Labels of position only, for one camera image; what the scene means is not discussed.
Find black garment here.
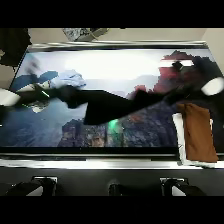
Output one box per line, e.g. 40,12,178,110
62,87,175,126

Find light blue garment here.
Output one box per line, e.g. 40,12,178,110
49,69,88,90

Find brown garment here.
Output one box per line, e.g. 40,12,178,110
176,102,220,164

